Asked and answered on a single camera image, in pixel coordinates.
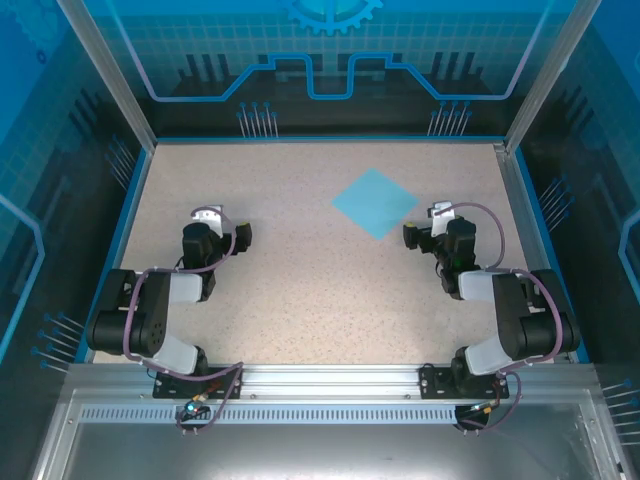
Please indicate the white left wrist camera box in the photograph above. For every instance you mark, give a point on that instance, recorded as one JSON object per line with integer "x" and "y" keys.
{"x": 207, "y": 217}

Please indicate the aluminium side rail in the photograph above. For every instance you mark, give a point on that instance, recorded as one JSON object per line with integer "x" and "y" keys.
{"x": 520, "y": 225}

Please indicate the steel sheet cover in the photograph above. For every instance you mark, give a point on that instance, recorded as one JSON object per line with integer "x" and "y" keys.
{"x": 325, "y": 452}

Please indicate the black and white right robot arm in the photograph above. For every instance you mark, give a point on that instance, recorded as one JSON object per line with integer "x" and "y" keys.
{"x": 515, "y": 320}

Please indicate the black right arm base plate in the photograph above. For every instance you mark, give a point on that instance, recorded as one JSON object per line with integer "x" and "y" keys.
{"x": 435, "y": 382}

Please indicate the aluminium frame post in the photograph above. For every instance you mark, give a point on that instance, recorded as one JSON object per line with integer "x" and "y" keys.
{"x": 547, "y": 80}
{"x": 112, "y": 80}

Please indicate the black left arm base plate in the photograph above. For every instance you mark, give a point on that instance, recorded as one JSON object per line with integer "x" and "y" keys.
{"x": 167, "y": 387}

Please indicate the light blue cloth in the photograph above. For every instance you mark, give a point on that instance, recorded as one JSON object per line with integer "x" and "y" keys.
{"x": 375, "y": 202}

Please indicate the aluminium mounting rail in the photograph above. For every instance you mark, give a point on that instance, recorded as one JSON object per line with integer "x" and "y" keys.
{"x": 325, "y": 381}

